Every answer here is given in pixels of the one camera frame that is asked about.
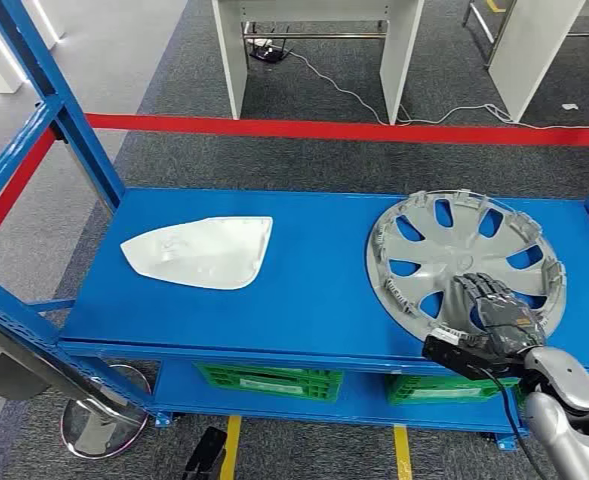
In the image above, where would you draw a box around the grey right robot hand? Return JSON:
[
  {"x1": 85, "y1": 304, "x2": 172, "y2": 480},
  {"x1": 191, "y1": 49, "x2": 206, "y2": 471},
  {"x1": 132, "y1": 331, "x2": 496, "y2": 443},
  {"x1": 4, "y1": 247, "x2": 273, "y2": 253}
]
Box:
[{"x1": 451, "y1": 270, "x2": 548, "y2": 356}]

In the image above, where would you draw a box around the grey plastic hubcap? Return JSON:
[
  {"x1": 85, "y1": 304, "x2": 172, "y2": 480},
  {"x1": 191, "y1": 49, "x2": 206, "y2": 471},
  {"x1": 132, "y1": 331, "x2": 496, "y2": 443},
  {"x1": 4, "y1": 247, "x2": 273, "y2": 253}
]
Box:
[{"x1": 365, "y1": 189, "x2": 568, "y2": 344}]

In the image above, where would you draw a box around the blue metal shelf rack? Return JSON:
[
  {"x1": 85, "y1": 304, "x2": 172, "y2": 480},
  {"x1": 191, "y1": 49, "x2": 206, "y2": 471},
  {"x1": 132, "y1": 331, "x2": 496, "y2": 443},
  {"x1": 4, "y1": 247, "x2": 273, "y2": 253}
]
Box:
[{"x1": 0, "y1": 0, "x2": 589, "y2": 453}]

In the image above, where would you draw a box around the green plastic crate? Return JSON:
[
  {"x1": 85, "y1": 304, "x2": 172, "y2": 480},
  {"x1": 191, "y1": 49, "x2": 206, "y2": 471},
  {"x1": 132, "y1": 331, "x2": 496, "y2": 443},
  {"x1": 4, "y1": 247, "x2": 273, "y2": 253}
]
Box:
[
  {"x1": 385, "y1": 374, "x2": 525, "y2": 407},
  {"x1": 195, "y1": 362, "x2": 344, "y2": 403}
]

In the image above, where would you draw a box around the white desk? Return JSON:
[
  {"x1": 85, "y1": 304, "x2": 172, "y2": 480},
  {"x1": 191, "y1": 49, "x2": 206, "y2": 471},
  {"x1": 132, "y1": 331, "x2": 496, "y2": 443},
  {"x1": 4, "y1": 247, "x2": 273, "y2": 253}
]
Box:
[
  {"x1": 462, "y1": 0, "x2": 589, "y2": 124},
  {"x1": 211, "y1": 0, "x2": 425, "y2": 126}
]

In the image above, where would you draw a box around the red barrier belt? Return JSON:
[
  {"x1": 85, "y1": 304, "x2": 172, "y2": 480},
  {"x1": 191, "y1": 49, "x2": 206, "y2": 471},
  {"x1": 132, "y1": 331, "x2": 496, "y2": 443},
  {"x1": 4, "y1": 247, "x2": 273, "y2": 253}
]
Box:
[
  {"x1": 0, "y1": 127, "x2": 58, "y2": 263},
  {"x1": 86, "y1": 113, "x2": 589, "y2": 148}
]

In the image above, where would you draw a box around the black router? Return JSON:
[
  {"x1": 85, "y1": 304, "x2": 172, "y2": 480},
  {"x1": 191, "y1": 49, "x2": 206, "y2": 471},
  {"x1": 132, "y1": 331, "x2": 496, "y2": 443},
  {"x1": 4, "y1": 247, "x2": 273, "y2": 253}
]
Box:
[{"x1": 247, "y1": 39, "x2": 292, "y2": 64}]

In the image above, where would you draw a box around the white plastic mirror cover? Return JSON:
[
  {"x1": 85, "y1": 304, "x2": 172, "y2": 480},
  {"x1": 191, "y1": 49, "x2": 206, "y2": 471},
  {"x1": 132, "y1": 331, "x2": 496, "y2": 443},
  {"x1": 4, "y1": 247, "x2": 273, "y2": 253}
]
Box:
[{"x1": 120, "y1": 215, "x2": 274, "y2": 291}]

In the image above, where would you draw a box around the chrome stanchion with round base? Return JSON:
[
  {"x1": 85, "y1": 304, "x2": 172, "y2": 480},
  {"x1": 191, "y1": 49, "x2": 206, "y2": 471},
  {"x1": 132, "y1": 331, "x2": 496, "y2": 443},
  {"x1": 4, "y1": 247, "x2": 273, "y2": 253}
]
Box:
[{"x1": 0, "y1": 307, "x2": 151, "y2": 462}]

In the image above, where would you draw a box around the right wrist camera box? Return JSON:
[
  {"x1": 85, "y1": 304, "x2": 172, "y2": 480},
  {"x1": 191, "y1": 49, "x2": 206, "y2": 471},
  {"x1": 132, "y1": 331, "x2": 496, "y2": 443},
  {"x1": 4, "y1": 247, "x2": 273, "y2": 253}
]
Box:
[{"x1": 421, "y1": 325, "x2": 506, "y2": 382}]

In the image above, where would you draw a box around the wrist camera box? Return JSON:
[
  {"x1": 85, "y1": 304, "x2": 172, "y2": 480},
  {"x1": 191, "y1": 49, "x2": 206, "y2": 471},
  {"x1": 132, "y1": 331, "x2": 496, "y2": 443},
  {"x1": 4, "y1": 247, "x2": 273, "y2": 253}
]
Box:
[
  {"x1": 181, "y1": 425, "x2": 228, "y2": 480},
  {"x1": 421, "y1": 325, "x2": 506, "y2": 382}
]

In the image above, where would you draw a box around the black camera cable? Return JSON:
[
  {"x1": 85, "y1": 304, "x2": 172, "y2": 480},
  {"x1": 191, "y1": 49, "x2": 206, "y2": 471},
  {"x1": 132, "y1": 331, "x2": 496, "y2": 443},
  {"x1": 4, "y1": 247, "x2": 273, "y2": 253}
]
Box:
[{"x1": 476, "y1": 364, "x2": 548, "y2": 480}]

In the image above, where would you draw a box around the white floor cable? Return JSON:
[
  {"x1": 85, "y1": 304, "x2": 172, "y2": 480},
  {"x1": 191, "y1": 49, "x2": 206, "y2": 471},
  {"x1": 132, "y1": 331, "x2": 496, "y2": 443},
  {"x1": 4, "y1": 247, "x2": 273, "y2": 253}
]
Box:
[{"x1": 289, "y1": 49, "x2": 589, "y2": 131}]

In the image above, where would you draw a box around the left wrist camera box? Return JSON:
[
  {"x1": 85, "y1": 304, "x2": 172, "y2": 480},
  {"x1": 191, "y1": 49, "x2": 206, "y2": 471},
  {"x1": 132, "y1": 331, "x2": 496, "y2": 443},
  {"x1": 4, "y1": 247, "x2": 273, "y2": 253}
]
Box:
[{"x1": 181, "y1": 425, "x2": 228, "y2": 480}]

